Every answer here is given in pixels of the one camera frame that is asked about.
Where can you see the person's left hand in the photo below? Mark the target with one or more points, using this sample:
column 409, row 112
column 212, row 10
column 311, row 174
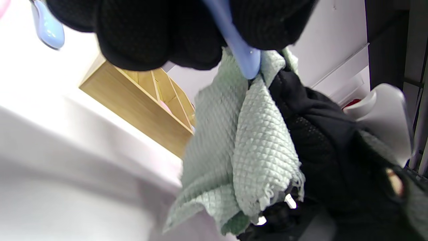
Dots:
column 341, row 174

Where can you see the person's right hand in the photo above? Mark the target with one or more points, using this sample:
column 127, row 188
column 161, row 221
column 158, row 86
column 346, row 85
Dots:
column 150, row 33

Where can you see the pink spoon being wiped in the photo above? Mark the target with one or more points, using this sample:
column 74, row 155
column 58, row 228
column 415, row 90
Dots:
column 164, row 106

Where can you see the green fish scale cleaning cloth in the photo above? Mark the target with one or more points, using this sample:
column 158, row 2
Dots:
column 260, row 144

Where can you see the red fire extinguisher cabinet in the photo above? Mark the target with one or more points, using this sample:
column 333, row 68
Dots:
column 352, row 103

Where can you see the wooden cutlery tray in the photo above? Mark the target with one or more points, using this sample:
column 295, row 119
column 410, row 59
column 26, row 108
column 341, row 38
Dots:
column 133, row 110

